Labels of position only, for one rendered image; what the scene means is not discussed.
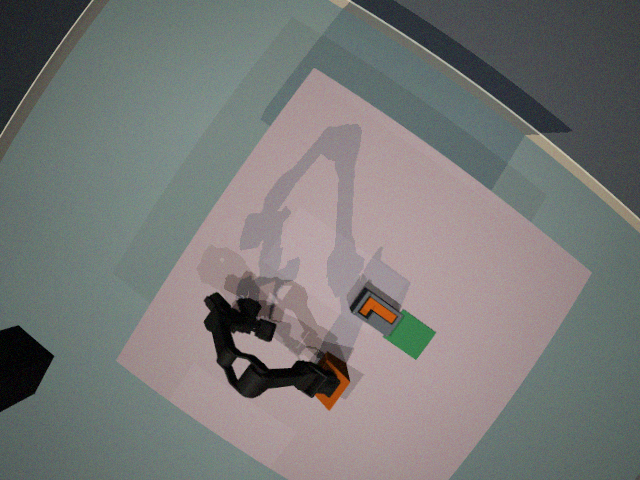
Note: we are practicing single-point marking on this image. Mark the orange l-shaped part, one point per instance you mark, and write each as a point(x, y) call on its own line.
point(370, 303)

